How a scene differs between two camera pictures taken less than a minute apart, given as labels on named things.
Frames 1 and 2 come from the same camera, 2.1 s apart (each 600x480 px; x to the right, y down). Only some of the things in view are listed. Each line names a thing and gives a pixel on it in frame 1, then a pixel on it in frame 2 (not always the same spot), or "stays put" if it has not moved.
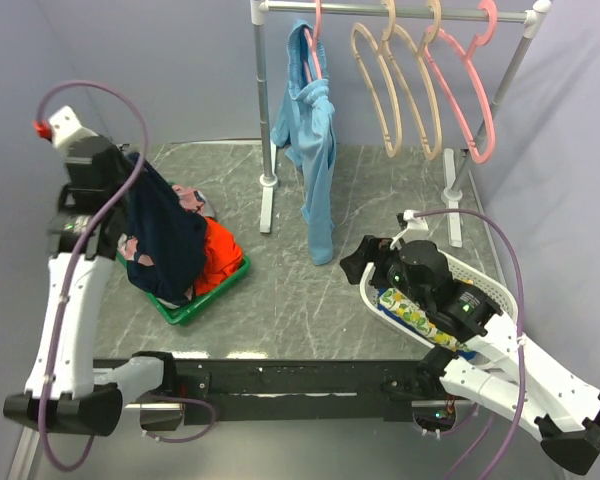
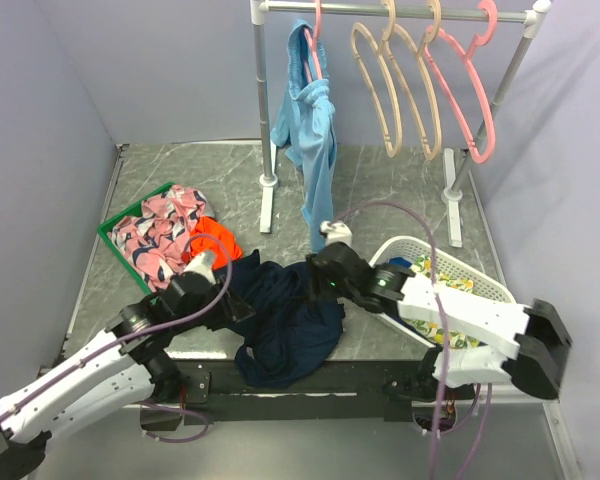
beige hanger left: (390, 9) stays put
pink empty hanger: (490, 7) stays put
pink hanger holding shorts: (312, 45) stays put
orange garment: (222, 257) stays put
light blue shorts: (305, 126) stays put
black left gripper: (108, 163) → (228, 305)
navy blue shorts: (174, 235) → (293, 329)
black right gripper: (375, 251) → (318, 279)
